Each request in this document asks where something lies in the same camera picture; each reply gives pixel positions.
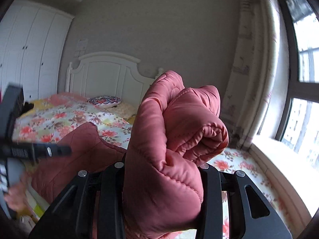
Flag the pink quilted coat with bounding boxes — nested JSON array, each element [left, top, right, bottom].
[[31, 71, 229, 238]]

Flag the person's left hand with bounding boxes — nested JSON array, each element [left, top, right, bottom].
[[4, 172, 32, 216]]

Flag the floral duvet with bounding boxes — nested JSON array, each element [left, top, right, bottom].
[[13, 101, 294, 232]]

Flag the pink floral pillow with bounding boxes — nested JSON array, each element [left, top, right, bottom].
[[47, 92, 88, 105]]

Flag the white wardrobe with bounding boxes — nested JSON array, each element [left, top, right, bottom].
[[1, 0, 74, 101]]

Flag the colourful round cushion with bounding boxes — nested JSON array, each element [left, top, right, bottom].
[[88, 96, 122, 109]]

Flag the white bed headboard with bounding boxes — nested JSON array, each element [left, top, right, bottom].
[[65, 51, 156, 108]]

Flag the beige pillow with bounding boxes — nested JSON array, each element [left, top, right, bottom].
[[105, 102, 137, 120]]

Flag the patterned beige curtain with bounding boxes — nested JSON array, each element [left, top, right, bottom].
[[222, 0, 289, 150]]

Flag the paper notices on wall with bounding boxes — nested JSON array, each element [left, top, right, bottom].
[[74, 38, 88, 58]]

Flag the window with dark frame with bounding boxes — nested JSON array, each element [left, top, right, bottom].
[[276, 0, 318, 165]]

